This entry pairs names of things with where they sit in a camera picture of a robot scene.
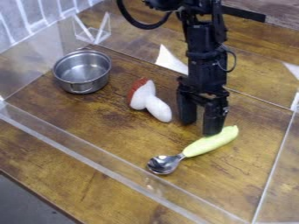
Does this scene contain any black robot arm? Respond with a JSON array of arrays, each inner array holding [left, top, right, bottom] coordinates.
[[176, 0, 229, 136]]

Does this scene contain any green handled metal spoon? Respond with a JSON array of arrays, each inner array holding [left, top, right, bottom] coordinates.
[[147, 125, 239, 175]]

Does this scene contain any small steel pot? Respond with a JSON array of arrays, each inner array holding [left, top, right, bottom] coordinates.
[[52, 49, 112, 95]]

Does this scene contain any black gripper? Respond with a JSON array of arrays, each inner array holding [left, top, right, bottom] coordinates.
[[176, 51, 229, 136]]

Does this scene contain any white red toy mushroom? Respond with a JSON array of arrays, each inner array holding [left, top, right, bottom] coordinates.
[[126, 78, 172, 123]]

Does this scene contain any black cable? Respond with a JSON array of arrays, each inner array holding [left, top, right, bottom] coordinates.
[[116, 0, 239, 74]]

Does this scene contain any clear acrylic enclosure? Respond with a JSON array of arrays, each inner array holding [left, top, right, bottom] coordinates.
[[0, 2, 299, 224]]

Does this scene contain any black bar on table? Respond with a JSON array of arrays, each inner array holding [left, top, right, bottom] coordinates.
[[221, 6, 267, 23]]

